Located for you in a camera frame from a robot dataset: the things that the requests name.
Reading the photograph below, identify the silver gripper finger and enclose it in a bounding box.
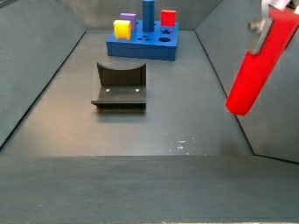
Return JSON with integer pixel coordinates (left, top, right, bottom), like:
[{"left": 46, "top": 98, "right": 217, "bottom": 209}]
[{"left": 248, "top": 0, "right": 273, "bottom": 54}]

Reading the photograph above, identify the red hexagon peg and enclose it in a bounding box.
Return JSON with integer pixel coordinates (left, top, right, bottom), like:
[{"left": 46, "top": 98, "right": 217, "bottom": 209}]
[{"left": 226, "top": 9, "right": 299, "bottom": 116}]

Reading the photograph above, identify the blue shape sorter board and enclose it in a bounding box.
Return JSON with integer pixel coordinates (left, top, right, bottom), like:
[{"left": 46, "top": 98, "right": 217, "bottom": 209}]
[{"left": 107, "top": 20, "right": 180, "bottom": 61}]

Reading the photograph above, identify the red rounded block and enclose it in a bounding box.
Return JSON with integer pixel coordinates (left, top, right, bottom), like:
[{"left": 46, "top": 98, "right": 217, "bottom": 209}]
[{"left": 161, "top": 10, "right": 177, "bottom": 26}]

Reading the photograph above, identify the blue cylinder peg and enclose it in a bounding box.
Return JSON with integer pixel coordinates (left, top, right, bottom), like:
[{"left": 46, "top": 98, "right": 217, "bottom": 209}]
[{"left": 143, "top": 0, "right": 155, "bottom": 32}]

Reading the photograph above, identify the purple rectangular block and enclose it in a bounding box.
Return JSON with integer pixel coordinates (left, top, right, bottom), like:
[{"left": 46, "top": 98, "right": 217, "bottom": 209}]
[{"left": 119, "top": 12, "right": 137, "bottom": 32}]

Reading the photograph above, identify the yellow notched block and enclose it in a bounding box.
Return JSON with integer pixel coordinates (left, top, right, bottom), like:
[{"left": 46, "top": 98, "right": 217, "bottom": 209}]
[{"left": 114, "top": 20, "right": 131, "bottom": 39}]

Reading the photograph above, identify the black curved holder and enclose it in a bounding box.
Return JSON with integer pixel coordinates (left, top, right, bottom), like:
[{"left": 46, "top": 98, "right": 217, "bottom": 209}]
[{"left": 91, "top": 64, "right": 146, "bottom": 109}]

